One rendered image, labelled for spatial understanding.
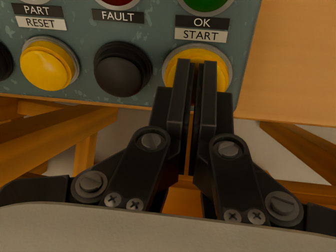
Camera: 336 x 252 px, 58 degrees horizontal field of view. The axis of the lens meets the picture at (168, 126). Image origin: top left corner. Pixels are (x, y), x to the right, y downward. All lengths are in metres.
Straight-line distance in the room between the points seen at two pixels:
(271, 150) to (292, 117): 0.96
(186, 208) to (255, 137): 0.84
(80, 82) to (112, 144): 0.98
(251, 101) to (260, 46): 0.03
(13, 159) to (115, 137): 0.65
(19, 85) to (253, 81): 0.13
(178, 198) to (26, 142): 0.32
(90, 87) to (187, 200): 0.17
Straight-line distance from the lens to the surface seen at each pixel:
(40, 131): 0.58
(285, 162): 1.16
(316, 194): 0.34
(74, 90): 0.17
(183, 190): 0.29
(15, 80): 0.18
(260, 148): 1.13
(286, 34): 0.18
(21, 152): 0.54
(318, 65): 0.18
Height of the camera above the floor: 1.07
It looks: 79 degrees down
